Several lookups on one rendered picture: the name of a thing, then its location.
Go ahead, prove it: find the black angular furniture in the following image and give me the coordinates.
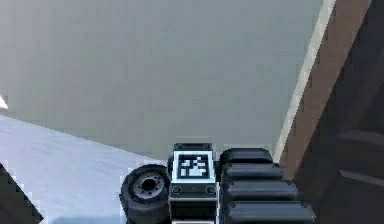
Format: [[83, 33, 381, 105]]
[[0, 162, 45, 224]]

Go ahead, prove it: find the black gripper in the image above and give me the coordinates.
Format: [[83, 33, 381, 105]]
[[119, 163, 172, 224]]

